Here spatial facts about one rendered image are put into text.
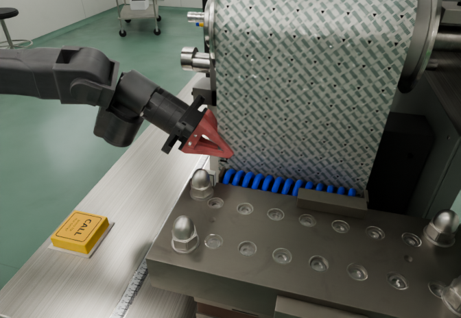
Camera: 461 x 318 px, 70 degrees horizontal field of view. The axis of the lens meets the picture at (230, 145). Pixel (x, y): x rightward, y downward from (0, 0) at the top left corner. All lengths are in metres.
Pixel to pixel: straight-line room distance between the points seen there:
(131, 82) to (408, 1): 0.38
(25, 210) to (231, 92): 1.90
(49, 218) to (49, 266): 1.49
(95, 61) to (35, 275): 0.36
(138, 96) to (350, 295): 0.38
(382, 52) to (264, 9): 0.15
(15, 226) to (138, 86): 1.74
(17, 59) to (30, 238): 1.61
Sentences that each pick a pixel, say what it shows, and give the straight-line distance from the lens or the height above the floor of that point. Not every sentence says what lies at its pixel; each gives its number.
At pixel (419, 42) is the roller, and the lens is 0.46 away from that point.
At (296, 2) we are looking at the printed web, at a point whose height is 1.29.
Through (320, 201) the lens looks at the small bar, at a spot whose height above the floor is 1.05.
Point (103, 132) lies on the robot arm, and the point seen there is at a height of 1.09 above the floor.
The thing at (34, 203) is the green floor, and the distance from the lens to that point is 2.28.
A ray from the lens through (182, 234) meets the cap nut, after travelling 0.42.
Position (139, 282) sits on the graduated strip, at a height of 0.90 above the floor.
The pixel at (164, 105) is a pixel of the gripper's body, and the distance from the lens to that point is 0.51.
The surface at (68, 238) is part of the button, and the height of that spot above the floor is 0.92.
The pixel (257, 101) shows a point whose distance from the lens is 0.48.
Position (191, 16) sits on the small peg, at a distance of 0.51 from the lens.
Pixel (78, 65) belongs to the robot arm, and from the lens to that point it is 0.51.
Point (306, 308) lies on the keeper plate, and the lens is 0.42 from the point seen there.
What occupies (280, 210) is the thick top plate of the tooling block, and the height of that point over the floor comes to 1.03.
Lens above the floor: 1.38
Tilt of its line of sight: 34 degrees down
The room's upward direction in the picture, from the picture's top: straight up
